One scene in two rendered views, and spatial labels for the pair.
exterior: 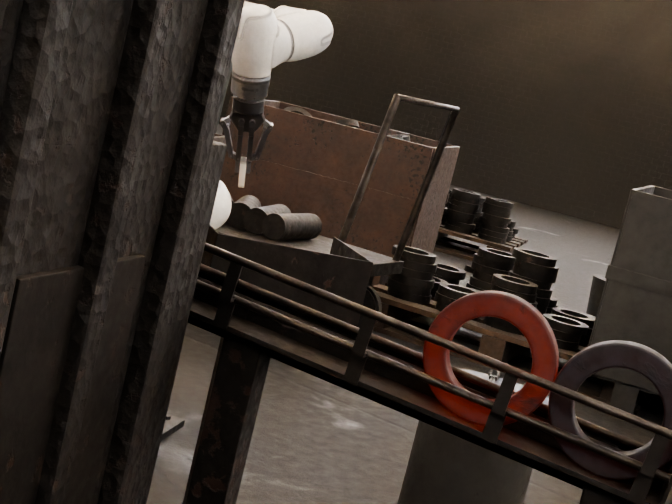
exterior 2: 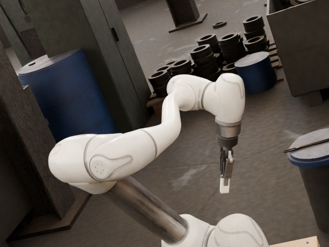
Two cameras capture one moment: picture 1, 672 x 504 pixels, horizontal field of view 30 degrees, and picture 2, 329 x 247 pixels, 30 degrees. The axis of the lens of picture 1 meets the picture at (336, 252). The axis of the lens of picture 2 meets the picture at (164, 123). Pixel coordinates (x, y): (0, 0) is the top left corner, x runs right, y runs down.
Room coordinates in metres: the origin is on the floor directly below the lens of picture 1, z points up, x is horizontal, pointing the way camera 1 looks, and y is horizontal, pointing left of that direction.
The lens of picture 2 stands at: (2.93, 2.27, 1.69)
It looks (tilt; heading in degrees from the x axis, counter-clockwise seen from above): 19 degrees down; 276
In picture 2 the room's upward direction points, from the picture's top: 22 degrees counter-clockwise
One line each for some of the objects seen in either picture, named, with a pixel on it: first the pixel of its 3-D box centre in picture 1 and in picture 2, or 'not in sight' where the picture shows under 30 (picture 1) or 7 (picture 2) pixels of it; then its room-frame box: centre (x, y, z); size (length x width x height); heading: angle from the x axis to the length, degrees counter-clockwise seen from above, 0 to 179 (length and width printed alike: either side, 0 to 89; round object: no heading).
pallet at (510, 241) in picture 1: (436, 209); not in sight; (8.38, -0.59, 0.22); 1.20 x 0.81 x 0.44; 75
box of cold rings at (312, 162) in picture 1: (333, 193); not in sight; (6.28, 0.08, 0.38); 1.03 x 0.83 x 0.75; 78
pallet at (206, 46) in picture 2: not in sight; (211, 63); (2.93, -3.16, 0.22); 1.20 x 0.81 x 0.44; 170
